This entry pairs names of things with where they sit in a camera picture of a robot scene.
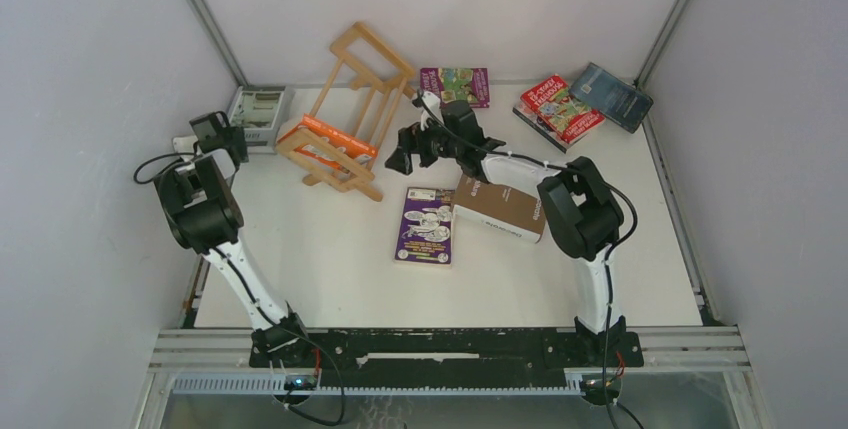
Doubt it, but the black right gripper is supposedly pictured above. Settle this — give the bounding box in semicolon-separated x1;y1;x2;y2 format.
387;110;465;174

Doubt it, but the orange Treehouse book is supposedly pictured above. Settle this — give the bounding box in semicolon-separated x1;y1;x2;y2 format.
276;114;378;169

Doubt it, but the grey ianra book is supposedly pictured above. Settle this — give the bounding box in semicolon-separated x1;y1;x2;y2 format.
228;86;295;154

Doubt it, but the wooden book rack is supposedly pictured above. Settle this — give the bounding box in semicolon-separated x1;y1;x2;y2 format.
275;21;417;202

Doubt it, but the brown white Decorate book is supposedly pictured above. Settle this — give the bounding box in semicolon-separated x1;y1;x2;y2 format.
453;175;546;243

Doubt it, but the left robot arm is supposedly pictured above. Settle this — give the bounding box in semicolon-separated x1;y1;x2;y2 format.
132;111;313;366

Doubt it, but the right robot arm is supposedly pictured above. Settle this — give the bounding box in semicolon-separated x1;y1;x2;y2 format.
384;91;638;365

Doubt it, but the purple white cartoon book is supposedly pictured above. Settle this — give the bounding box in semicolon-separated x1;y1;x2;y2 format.
393;187;455;267

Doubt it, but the purple Treehouse book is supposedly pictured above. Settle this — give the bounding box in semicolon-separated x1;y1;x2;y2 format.
419;67;491;109

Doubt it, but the dark floral book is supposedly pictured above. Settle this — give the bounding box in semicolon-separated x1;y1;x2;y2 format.
512;104;569;153

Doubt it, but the red Treehouse book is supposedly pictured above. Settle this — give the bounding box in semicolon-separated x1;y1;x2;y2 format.
517;74;605;147

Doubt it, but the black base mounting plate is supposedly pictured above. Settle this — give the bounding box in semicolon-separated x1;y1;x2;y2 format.
249;327;645;390

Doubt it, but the dark blue book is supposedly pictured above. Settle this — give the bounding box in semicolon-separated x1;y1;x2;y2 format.
569;62;654;133

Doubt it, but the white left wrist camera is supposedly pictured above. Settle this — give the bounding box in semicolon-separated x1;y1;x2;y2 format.
172;136;198;154

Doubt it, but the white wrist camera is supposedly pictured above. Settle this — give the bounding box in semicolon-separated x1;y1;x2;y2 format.
412;90;442;130
172;136;198;154

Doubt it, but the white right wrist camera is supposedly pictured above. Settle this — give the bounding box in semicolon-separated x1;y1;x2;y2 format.
412;90;442;130

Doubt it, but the aluminium frame rail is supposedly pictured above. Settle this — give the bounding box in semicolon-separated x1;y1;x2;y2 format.
149;327;751;394

